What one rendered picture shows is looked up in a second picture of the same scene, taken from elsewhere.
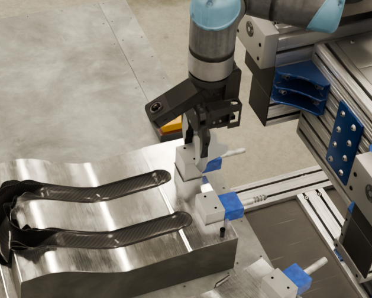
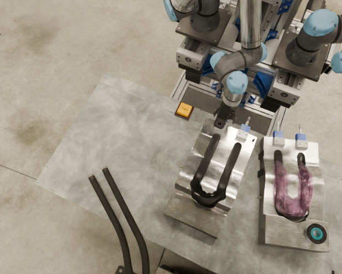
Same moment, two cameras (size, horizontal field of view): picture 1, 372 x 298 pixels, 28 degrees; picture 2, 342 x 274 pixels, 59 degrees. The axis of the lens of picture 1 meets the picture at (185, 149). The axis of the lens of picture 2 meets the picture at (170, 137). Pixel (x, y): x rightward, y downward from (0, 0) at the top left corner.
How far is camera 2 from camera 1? 93 cm
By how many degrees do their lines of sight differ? 31
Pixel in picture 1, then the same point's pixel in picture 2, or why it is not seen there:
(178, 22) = (66, 43)
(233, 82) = not seen: hidden behind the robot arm
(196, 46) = (235, 99)
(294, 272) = (277, 134)
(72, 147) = (166, 147)
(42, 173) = (190, 169)
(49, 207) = (207, 179)
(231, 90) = not seen: hidden behind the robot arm
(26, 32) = (92, 116)
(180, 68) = (88, 63)
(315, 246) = (207, 99)
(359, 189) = (276, 94)
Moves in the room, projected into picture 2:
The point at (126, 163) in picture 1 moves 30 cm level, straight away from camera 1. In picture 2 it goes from (201, 141) to (155, 104)
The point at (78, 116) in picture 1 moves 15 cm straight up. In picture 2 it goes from (153, 134) to (151, 122)
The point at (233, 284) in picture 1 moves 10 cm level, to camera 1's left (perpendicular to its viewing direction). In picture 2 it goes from (266, 151) to (252, 164)
